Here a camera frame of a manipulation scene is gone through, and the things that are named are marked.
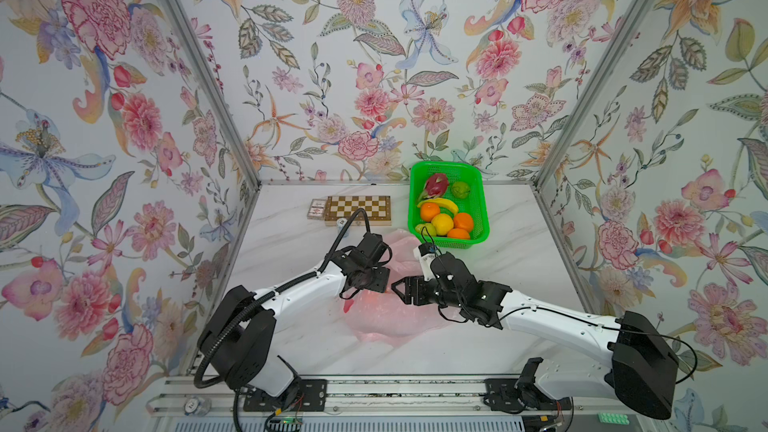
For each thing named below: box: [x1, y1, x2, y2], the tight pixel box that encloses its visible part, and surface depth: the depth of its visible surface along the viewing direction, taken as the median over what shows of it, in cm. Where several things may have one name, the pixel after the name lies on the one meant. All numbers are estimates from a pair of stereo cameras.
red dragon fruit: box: [420, 173, 449, 200], surface depth 113 cm
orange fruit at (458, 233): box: [447, 228, 470, 240], surface depth 100 cm
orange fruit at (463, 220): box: [454, 212, 474, 232], surface depth 106 cm
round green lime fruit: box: [451, 181, 470, 199], surface depth 116 cm
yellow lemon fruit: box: [432, 213, 454, 236], surface depth 104 cm
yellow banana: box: [417, 198, 458, 215], surface depth 112 cm
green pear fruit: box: [414, 222, 437, 237], surface depth 103 cm
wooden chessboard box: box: [324, 195, 392, 227], surface depth 113 cm
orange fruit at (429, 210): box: [421, 202, 440, 223], surface depth 109 cm
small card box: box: [307, 198, 326, 220], surface depth 112 cm
